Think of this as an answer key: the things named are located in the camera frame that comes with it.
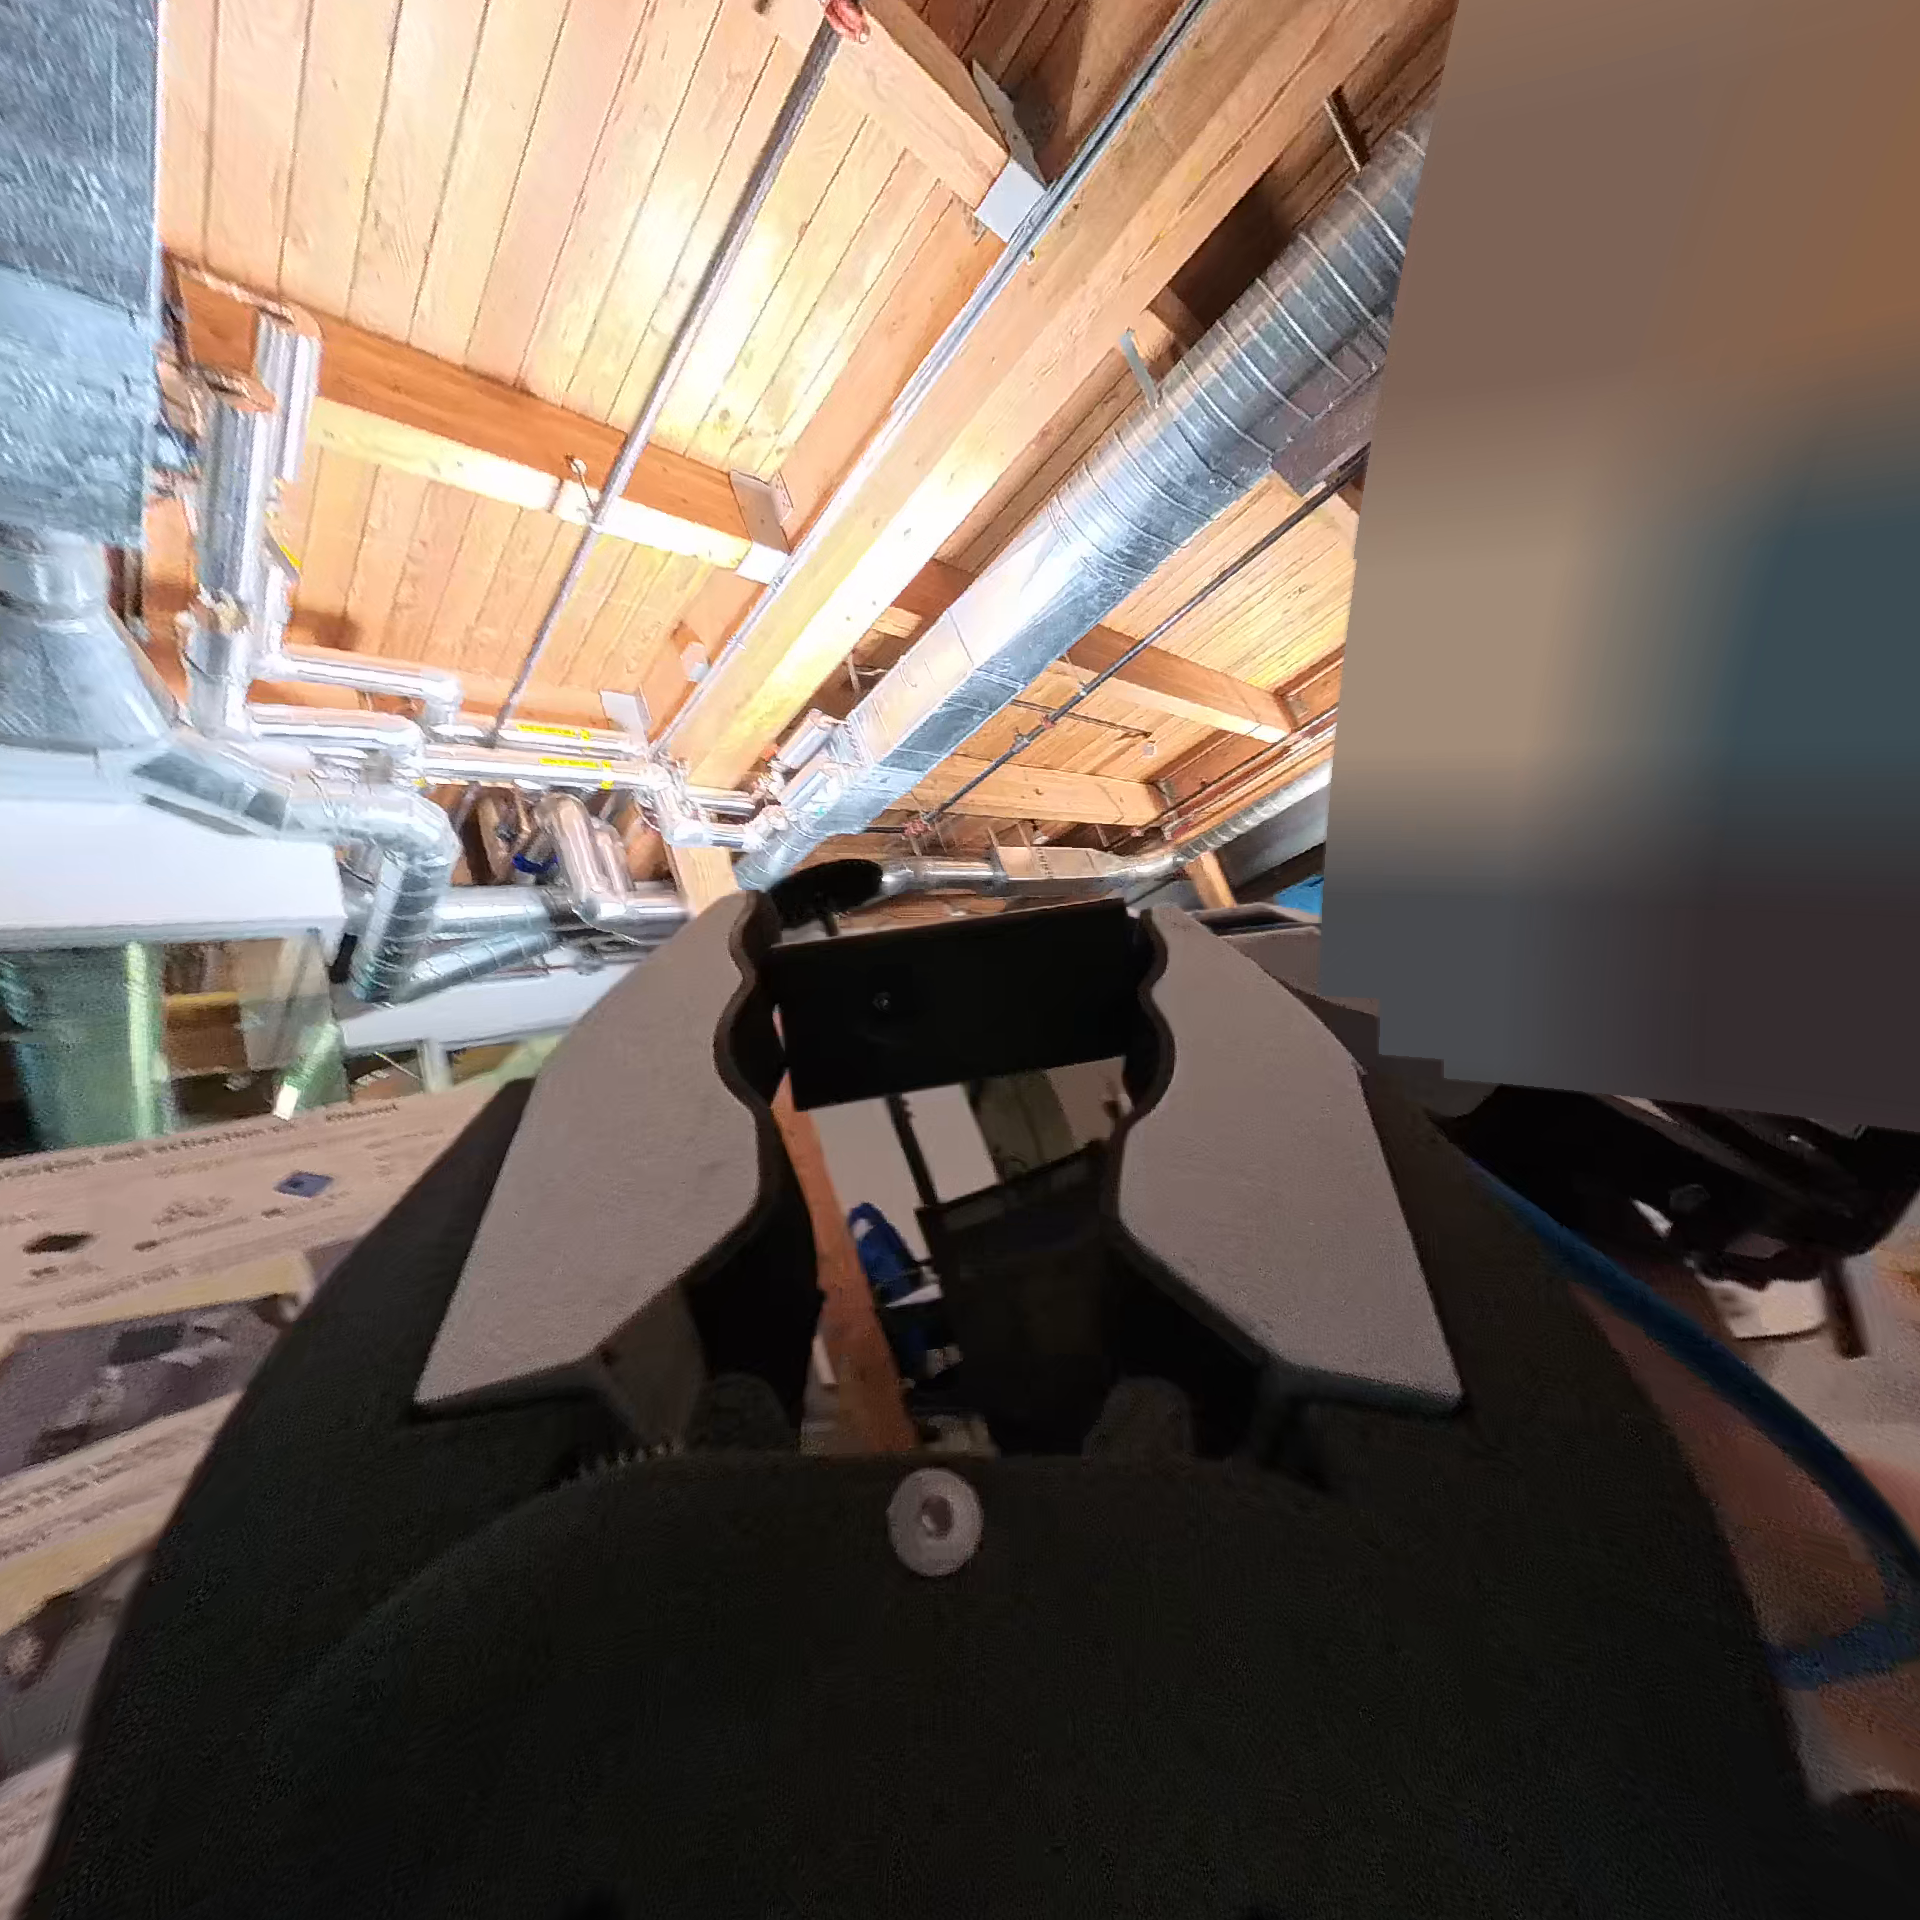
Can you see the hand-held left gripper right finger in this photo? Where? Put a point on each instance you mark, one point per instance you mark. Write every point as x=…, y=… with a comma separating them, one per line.
x=1290, y=1200

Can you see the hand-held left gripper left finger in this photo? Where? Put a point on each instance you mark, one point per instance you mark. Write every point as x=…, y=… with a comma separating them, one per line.
x=615, y=1171

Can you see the black network switch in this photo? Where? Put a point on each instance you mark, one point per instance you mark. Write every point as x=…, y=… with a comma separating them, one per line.
x=961, y=997

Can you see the person's right forearm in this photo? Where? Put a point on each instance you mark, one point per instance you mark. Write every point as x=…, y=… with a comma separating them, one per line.
x=1725, y=1500

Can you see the black office chair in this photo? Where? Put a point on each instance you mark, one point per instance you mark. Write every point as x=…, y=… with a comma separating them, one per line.
x=1035, y=1289

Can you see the wooden ceiling beam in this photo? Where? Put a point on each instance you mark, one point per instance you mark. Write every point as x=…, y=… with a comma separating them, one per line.
x=855, y=1305

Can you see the blue striped jacket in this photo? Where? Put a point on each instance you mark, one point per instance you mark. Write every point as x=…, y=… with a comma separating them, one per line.
x=888, y=1253

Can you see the black round pole stand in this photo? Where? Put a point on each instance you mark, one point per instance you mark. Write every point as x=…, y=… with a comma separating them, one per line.
x=825, y=886

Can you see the printed instruction poster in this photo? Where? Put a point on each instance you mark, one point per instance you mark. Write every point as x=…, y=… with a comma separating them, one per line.
x=150, y=1229

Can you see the silver air duct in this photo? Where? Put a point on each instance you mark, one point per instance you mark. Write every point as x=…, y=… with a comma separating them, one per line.
x=406, y=901
x=75, y=376

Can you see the long spiral air duct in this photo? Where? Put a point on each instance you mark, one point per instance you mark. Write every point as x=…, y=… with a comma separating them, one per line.
x=1141, y=481

